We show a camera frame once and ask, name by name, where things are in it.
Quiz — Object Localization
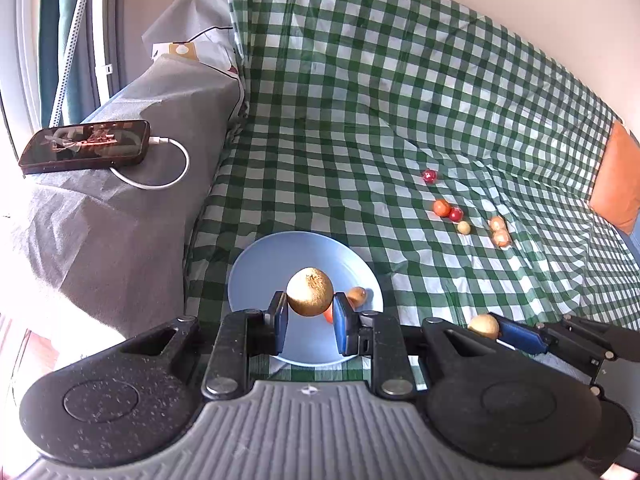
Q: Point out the light blue plate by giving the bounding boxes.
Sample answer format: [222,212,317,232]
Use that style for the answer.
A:
[227,231,385,367]

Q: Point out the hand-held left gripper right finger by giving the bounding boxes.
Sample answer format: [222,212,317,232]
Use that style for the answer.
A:
[332,294,507,402]

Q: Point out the small yellow round fruit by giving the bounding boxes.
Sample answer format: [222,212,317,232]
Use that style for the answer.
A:
[467,314,501,341]

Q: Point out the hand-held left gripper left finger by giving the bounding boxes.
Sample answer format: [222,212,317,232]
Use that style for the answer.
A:
[117,291,291,402]

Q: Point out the teal curtain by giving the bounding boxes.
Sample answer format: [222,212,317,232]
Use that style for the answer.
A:
[39,0,101,128]

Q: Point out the grey cloth cover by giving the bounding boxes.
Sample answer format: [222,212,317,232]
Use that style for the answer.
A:
[0,54,246,356]

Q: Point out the white dotted pole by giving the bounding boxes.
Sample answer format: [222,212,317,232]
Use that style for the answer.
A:
[49,0,96,129]

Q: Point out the orange cushion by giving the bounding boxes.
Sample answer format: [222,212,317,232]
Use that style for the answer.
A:
[588,121,640,235]

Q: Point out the brown kiwi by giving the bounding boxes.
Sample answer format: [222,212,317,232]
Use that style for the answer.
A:
[286,267,335,318]

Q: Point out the white window frame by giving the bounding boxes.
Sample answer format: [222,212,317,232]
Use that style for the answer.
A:
[0,0,128,161]

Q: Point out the white charging cable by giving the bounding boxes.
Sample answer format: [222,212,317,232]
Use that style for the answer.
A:
[109,136,191,191]

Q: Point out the black smartphone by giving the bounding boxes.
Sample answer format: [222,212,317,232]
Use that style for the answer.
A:
[18,119,152,176]

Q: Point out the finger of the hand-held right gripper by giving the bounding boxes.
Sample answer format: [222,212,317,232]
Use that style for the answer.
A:
[494,314,623,361]

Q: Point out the green checked blanket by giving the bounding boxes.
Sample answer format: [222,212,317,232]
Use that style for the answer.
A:
[182,0,640,391]

